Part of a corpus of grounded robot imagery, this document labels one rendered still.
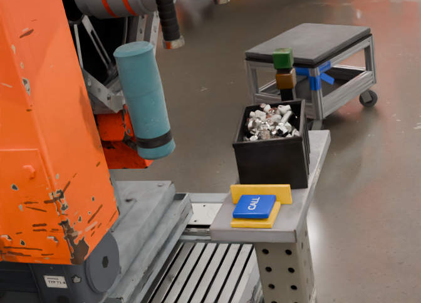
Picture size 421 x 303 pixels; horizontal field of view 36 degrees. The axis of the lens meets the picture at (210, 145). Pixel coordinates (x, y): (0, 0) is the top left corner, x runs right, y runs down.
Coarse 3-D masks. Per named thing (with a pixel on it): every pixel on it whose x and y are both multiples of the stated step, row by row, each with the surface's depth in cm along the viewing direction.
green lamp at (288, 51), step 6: (282, 48) 149; (288, 48) 149; (276, 54) 147; (282, 54) 147; (288, 54) 146; (276, 60) 148; (282, 60) 147; (288, 60) 147; (276, 66) 148; (282, 66) 148; (288, 66) 148
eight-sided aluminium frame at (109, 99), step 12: (156, 12) 175; (132, 24) 175; (144, 24) 178; (156, 24) 175; (132, 36) 174; (156, 36) 175; (84, 72) 140; (96, 84) 145; (108, 84) 162; (120, 84) 165; (96, 96) 145; (108, 96) 151; (120, 96) 155; (96, 108) 152; (108, 108) 151; (120, 108) 155
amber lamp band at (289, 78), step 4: (292, 72) 149; (276, 76) 150; (280, 76) 149; (284, 76) 149; (288, 76) 149; (292, 76) 149; (276, 80) 150; (280, 80) 150; (284, 80) 149; (288, 80) 149; (292, 80) 149; (276, 84) 151; (280, 84) 150; (284, 84) 150; (288, 84) 149; (292, 84) 149; (280, 88) 151; (284, 88) 150; (288, 88) 150; (292, 88) 150
